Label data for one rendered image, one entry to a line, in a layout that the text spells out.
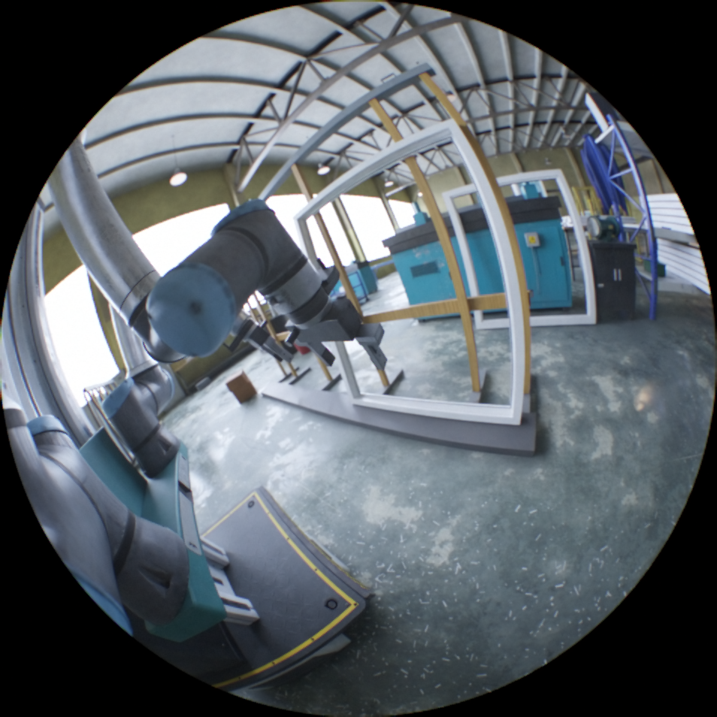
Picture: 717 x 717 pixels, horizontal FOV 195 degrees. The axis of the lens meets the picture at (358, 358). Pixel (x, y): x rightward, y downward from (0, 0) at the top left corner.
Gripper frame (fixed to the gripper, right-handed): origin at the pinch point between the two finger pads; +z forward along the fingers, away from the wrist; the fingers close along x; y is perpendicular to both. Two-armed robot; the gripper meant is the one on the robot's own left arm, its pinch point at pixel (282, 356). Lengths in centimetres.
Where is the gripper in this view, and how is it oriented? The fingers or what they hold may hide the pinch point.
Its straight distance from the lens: 73.5
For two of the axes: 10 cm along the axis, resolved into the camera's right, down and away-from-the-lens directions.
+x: -5.4, 0.0, 8.4
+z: 6.9, 5.8, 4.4
